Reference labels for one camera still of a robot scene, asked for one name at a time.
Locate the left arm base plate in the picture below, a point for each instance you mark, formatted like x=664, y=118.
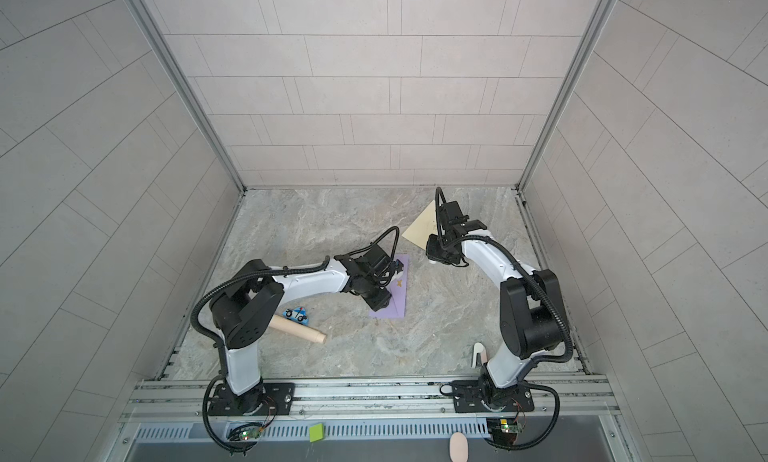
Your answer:
x=265, y=399

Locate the beige wooden rolling pin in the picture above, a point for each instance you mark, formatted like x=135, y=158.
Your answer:
x=287, y=326

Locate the right circuit board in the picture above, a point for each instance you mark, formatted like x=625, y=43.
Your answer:
x=503, y=432

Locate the yellow envelope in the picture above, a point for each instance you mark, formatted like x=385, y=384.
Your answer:
x=422, y=228

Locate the blue toy car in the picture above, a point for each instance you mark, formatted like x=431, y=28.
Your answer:
x=297, y=315

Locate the aluminium rail frame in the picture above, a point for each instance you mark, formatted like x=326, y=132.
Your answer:
x=420, y=397

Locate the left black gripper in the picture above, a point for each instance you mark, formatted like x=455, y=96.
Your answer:
x=381, y=301

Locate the circuit board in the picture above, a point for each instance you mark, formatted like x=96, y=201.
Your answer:
x=246, y=433
x=503, y=432

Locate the white pink stapler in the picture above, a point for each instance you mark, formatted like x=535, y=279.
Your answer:
x=479, y=355

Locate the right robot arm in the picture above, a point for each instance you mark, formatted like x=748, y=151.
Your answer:
x=532, y=319

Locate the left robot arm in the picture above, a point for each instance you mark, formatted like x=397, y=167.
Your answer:
x=237, y=313

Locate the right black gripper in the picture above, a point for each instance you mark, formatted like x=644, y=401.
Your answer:
x=431, y=251

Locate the green sticky note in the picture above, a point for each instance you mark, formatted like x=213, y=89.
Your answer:
x=316, y=432

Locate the left circuit board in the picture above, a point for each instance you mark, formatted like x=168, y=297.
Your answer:
x=246, y=433

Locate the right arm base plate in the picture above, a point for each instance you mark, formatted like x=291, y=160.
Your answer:
x=480, y=395

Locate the purple paper sheet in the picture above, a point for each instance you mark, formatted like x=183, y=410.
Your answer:
x=396, y=307

